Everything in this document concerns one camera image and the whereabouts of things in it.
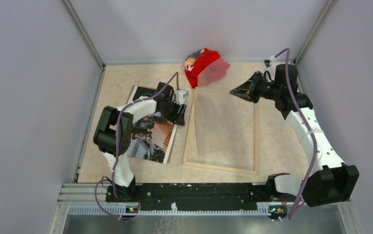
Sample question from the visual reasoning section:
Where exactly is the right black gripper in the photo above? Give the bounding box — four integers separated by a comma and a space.
230, 71, 281, 104

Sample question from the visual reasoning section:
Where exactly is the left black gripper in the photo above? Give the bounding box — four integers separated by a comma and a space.
159, 98, 187, 126

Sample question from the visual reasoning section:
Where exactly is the printed photo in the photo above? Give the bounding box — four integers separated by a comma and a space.
121, 85, 179, 165

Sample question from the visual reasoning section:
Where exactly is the light wooden picture frame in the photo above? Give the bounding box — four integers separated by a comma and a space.
182, 87, 260, 175

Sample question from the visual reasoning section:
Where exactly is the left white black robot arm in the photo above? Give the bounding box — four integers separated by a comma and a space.
93, 82, 189, 201

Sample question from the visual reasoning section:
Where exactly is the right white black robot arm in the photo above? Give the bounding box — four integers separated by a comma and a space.
229, 64, 359, 207

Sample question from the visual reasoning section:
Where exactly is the crumpled red cloth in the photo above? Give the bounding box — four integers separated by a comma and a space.
182, 48, 231, 89

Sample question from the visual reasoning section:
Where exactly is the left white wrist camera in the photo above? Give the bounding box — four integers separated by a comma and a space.
174, 89, 189, 105

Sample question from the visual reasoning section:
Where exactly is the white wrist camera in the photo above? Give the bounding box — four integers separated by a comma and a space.
174, 89, 189, 105
262, 56, 276, 70

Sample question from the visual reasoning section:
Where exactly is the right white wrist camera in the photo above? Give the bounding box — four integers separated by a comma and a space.
262, 56, 276, 70

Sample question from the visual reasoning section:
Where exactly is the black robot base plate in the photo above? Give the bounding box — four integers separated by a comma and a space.
105, 182, 298, 212

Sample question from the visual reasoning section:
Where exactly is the aluminium rail with cable duct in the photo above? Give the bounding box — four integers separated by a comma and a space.
49, 182, 363, 234

